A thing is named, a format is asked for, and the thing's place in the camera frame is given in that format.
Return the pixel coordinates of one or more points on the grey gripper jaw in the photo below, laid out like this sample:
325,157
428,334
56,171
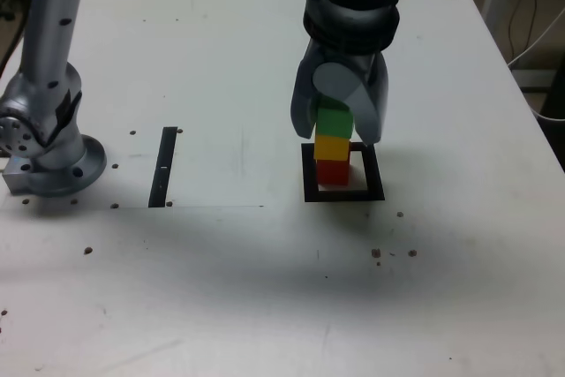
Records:
371,112
302,103

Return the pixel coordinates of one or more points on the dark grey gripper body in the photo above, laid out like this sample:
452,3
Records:
348,59

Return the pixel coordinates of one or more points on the green cube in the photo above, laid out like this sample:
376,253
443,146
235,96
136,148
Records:
333,123

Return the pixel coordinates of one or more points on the yellow cube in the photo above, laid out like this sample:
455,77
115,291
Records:
331,148

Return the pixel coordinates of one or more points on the red cube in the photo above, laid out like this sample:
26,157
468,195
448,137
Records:
332,172

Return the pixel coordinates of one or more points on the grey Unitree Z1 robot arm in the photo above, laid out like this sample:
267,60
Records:
48,63

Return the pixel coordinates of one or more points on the black tape square outline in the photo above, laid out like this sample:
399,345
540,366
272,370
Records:
375,174

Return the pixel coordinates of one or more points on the black tape strip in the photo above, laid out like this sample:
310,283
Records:
162,174

